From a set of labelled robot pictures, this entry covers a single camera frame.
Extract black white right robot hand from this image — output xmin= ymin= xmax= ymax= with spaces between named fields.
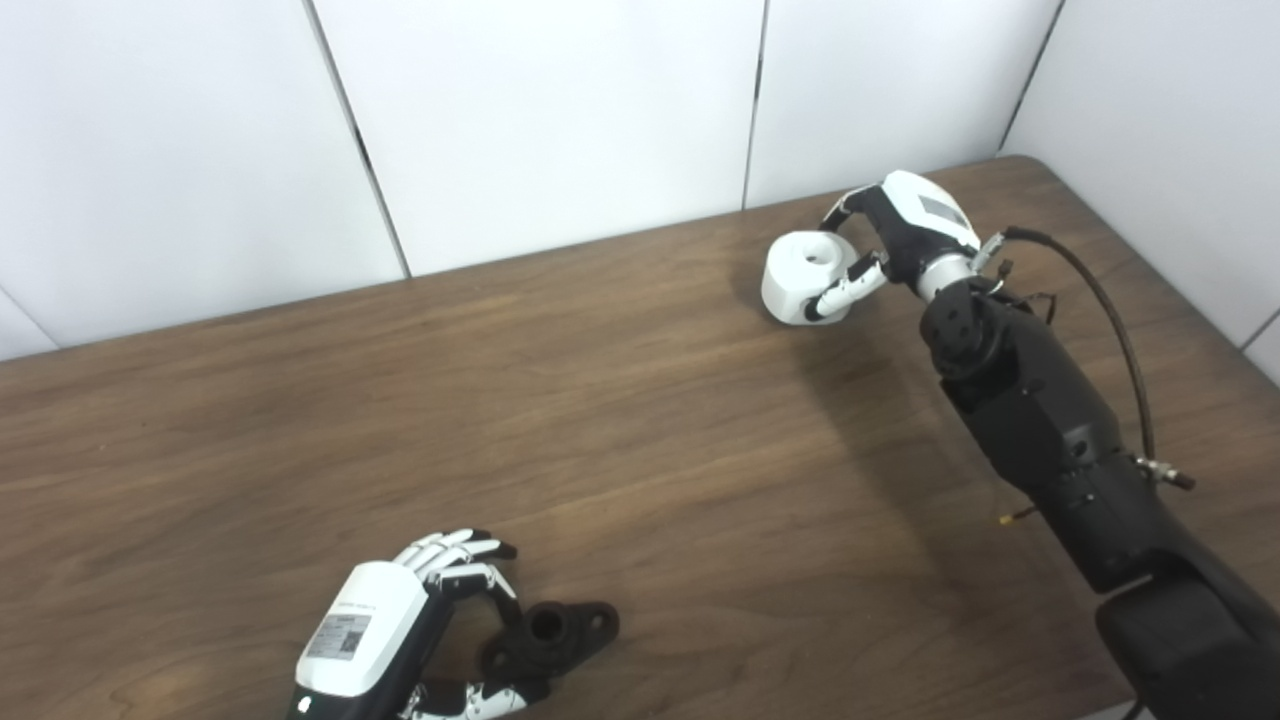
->
xmin=805 ymin=170 xmax=983 ymax=323

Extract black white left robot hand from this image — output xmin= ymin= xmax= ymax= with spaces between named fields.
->
xmin=288 ymin=528 xmax=551 ymax=720

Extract black flanged holder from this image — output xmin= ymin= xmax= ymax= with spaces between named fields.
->
xmin=482 ymin=600 xmax=620 ymax=691

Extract round white piece with holes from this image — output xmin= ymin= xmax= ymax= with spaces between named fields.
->
xmin=761 ymin=230 xmax=861 ymax=326

